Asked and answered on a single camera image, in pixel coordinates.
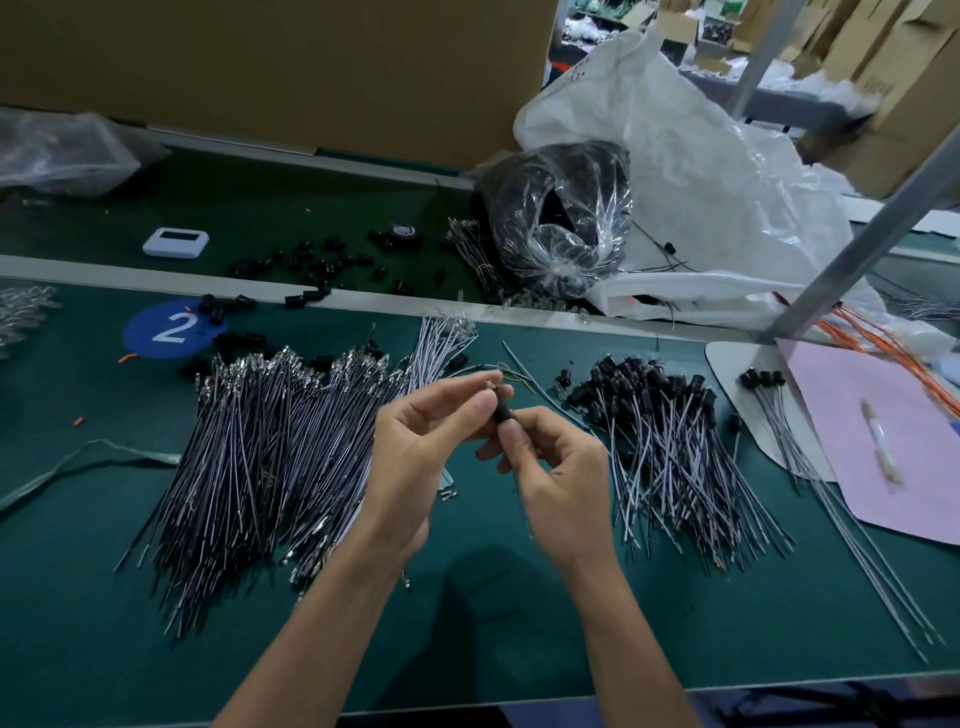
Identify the person's right hand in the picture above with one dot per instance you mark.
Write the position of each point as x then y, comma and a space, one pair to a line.
567, 488

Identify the person's left hand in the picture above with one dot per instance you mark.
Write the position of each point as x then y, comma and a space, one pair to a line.
417, 450

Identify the black plastic caps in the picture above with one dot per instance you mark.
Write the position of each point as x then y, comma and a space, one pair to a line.
308, 270

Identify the person's left forearm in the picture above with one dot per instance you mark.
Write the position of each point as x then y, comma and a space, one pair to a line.
308, 645

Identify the small clear plastic piece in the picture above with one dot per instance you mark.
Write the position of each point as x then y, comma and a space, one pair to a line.
446, 483

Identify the clear bag with black contents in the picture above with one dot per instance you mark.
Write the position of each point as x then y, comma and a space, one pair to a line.
558, 218

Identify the blue round number sticker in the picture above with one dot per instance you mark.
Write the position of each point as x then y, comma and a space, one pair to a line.
173, 329

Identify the pink paper sheet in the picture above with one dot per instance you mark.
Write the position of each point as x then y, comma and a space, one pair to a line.
867, 443

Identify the small white timer device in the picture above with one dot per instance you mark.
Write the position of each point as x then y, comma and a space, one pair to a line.
176, 243

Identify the large white plastic sack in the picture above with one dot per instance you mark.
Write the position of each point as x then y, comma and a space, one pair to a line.
698, 173

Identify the clear plastic strip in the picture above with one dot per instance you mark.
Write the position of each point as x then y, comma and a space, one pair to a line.
75, 462

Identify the brown cardboard panel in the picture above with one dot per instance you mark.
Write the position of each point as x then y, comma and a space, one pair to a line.
300, 75

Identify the crumpled clear plastic bag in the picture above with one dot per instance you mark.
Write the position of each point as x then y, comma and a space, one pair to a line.
68, 150

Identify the stack of cardboard boxes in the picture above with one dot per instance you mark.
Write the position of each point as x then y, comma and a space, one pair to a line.
900, 83

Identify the grey metal frame post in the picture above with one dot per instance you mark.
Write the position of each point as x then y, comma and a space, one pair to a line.
863, 240
765, 53

